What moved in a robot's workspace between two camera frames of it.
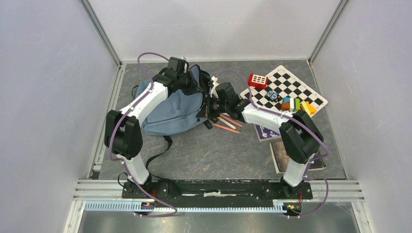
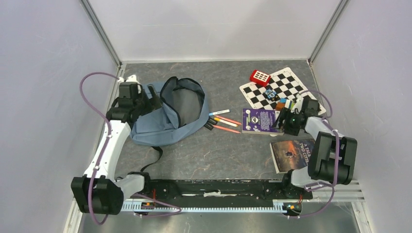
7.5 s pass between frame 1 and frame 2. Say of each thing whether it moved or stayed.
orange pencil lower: stayed
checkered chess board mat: stayed
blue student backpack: moved
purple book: moved
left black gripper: moved
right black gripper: moved
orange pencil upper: stayed
